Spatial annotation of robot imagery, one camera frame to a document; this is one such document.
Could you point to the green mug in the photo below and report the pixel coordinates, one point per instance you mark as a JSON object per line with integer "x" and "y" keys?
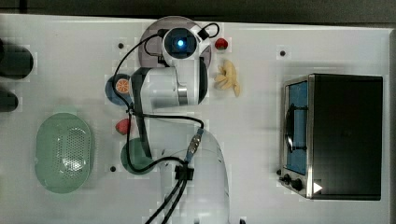
{"x": 136, "y": 157}

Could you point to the green perforated basket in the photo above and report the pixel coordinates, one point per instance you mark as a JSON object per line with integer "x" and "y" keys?
{"x": 63, "y": 151}

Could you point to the grey round plate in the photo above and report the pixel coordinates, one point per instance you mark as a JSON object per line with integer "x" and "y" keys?
{"x": 148, "y": 55}

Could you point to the yellow plush banana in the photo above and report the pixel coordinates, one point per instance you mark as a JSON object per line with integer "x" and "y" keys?
{"x": 227, "y": 77}

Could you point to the red plush strawberry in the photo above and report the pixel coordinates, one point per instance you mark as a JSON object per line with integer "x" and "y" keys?
{"x": 221, "y": 44}

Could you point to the orange slice toy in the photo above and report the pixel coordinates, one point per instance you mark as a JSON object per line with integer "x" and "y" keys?
{"x": 122, "y": 86}

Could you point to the black toaster oven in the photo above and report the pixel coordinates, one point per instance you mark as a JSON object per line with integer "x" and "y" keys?
{"x": 332, "y": 137}

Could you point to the red plush tomato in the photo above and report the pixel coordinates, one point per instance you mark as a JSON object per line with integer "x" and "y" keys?
{"x": 123, "y": 126}

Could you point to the black cylinder cup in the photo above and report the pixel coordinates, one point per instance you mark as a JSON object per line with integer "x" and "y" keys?
{"x": 16, "y": 62}

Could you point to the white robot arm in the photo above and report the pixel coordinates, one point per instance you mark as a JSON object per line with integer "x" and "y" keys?
{"x": 194, "y": 183}

